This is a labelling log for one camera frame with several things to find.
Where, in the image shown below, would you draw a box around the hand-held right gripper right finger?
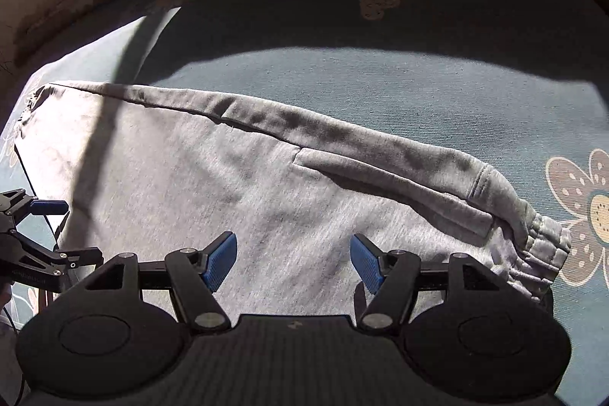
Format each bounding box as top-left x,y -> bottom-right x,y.
349,233 -> 505,333

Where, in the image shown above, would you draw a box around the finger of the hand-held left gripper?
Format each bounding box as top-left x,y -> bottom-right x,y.
0,231 -> 104,277
0,189 -> 70,226

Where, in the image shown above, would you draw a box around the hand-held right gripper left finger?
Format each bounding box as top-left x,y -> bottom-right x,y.
84,231 -> 238,333

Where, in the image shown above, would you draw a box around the grey sweatpants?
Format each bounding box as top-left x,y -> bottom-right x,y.
14,80 -> 574,326

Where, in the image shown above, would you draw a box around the blue printed bed sheet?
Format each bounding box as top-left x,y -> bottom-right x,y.
0,0 -> 609,406

